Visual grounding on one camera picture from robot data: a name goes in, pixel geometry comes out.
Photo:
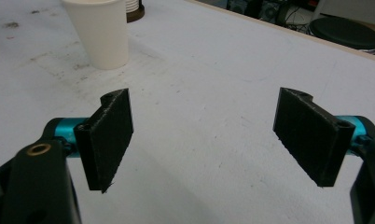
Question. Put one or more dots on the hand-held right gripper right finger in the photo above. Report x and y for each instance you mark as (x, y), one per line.
(313, 137)

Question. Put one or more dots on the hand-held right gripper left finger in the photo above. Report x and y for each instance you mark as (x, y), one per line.
(104, 140)

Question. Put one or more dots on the single white paper cup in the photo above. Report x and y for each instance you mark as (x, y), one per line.
(100, 34)

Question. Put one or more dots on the stack of white paper cups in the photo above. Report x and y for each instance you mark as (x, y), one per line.
(132, 5)

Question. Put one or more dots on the black round stool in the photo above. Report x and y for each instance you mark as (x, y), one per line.
(347, 34)

